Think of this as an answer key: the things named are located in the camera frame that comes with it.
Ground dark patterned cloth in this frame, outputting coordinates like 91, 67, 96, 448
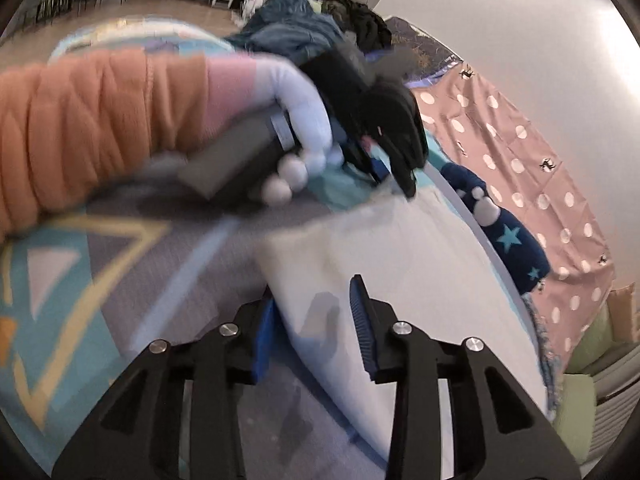
384, 16, 462, 82

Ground blue clothes pile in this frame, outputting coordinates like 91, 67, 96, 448
226, 0, 352, 64

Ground person's left hand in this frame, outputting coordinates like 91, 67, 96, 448
256, 55, 345, 207

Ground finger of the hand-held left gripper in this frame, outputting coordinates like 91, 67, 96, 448
379, 81, 430, 199
349, 136, 390, 187

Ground tan pillow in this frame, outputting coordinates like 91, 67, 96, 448
606, 284, 637, 342

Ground person's left forearm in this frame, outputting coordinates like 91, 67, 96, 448
0, 50, 262, 242

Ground blue floral cloth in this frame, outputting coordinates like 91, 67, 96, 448
524, 297, 567, 413

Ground pink polka dot sheet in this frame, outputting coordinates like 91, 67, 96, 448
400, 66, 622, 363

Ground green pillow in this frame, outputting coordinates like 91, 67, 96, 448
551, 374, 599, 467
565, 305, 619, 375

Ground navy star print blanket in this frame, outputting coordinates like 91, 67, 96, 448
440, 161, 552, 297

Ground white shirt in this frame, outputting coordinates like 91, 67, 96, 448
255, 187, 552, 467

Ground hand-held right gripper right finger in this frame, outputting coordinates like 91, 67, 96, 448
348, 273, 582, 480

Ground teal grey patterned blanket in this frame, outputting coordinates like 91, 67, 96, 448
0, 14, 453, 480

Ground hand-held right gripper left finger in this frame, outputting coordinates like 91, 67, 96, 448
50, 285, 279, 480

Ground black garment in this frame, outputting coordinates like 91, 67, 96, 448
321, 0, 394, 54

